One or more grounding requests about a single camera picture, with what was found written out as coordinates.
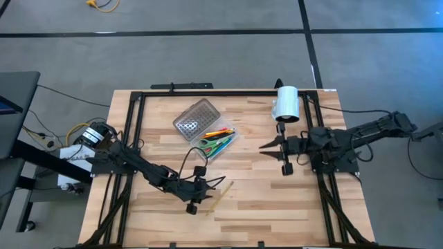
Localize yellow floor cable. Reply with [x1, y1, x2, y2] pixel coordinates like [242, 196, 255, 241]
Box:
[85, 0, 121, 14]

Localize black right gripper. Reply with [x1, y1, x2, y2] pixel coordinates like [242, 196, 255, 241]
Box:
[258, 120, 309, 176]

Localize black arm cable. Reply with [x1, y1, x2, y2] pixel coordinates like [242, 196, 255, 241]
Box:
[307, 99, 394, 117]

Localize grey desk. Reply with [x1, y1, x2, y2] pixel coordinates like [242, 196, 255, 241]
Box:
[0, 71, 42, 160]

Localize black flat bar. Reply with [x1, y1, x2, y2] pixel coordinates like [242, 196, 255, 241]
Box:
[150, 82, 215, 91]

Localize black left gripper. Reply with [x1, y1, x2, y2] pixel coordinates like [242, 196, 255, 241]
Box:
[185, 165, 226, 216]

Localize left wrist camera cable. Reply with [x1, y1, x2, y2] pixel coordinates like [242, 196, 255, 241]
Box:
[177, 147, 209, 181]

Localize black floor stand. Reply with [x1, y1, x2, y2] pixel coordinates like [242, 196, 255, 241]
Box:
[409, 120, 443, 143]

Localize green handled scissors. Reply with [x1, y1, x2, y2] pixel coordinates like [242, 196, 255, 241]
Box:
[197, 136, 235, 155]

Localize black floor cable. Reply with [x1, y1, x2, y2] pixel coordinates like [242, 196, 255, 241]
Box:
[406, 134, 443, 181]
[36, 84, 111, 109]

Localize blue multicolour click pen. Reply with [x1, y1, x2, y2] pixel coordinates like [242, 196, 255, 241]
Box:
[211, 140, 235, 159]

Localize black desk leg frame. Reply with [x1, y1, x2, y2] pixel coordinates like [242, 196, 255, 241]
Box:
[10, 140, 94, 233]

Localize yellow wooden pencil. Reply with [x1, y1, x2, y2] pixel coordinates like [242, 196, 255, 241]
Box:
[205, 180, 235, 216]

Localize laptop with blue screen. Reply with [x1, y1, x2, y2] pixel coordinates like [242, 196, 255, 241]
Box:
[0, 95, 24, 116]

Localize white control box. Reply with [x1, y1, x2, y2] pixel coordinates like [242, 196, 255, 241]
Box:
[56, 142, 97, 188]

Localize black aluminium table frame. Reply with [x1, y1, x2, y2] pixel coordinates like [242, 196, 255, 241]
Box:
[81, 89, 377, 249]

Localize orange wooden pencil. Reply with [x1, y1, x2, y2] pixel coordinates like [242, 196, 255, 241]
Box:
[201, 128, 236, 139]

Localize clear plastic supply box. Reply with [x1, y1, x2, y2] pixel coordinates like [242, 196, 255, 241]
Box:
[172, 98, 240, 162]

